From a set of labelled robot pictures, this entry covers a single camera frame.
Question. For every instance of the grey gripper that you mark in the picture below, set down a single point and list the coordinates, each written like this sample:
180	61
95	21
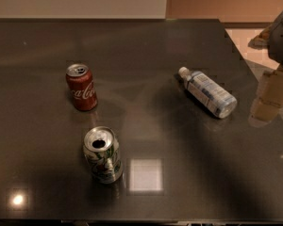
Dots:
282	40

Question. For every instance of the red coke can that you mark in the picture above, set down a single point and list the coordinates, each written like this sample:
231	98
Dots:
80	82

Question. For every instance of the green white soda can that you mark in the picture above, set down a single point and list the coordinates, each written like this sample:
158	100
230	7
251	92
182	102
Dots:
102	152

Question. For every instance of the clear plastic water bottle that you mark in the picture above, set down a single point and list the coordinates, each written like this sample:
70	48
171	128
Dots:
214	97

